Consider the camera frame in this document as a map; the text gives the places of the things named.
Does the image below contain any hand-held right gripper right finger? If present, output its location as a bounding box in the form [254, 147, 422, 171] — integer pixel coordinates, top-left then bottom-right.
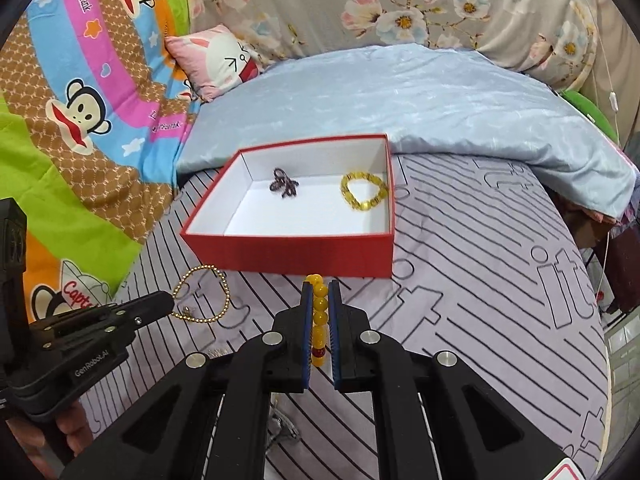
[327, 280, 576, 480]

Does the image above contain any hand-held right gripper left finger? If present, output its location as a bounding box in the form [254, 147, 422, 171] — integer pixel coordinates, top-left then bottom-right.
[60, 280, 316, 480]

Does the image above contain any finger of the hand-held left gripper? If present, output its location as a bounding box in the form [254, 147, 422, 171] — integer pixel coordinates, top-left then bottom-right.
[27, 300, 175, 352]
[107, 290, 176, 312]

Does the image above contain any yellow amber bead bracelet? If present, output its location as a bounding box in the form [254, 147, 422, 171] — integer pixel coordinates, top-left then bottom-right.
[306, 273, 331, 367]

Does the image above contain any red cardboard box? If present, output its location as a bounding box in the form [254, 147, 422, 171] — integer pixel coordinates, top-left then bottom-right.
[180, 133, 396, 279]

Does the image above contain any gold bead chain bracelet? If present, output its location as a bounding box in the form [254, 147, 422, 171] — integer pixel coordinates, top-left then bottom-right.
[171, 265, 232, 323]

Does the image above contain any person's left hand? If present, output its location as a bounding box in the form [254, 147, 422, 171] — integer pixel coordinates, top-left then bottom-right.
[7, 400, 96, 480]

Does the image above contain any silver metal trinket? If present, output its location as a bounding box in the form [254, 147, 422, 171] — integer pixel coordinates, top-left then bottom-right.
[269, 400, 302, 442]

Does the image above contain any light blue quilt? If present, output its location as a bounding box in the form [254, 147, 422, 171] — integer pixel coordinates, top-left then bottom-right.
[176, 42, 638, 221]

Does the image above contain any cartoon monkey blanket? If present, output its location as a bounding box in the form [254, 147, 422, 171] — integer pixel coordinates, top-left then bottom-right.
[0, 0, 201, 321]

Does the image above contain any pink rabbit pillow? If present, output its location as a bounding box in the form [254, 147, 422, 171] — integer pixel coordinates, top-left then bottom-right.
[165, 25, 263, 103]

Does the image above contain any white card with red border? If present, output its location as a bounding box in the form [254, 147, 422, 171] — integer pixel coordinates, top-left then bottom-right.
[542, 457, 588, 480]

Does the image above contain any grey floral quilt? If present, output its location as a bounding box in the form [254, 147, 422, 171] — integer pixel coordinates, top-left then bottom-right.
[185, 0, 606, 93]

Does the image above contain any green plush object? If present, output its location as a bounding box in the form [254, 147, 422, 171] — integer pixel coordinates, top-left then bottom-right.
[562, 89, 621, 143]

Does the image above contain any yellow crystal bead bracelet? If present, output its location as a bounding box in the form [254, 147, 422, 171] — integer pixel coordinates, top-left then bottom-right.
[341, 171, 390, 213]

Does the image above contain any dark purple bead bracelet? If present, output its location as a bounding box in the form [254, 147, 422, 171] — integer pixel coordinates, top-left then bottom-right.
[267, 167, 299, 198]

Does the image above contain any white cable with switch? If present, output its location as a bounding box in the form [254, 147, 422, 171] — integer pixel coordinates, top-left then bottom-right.
[597, 30, 623, 146]

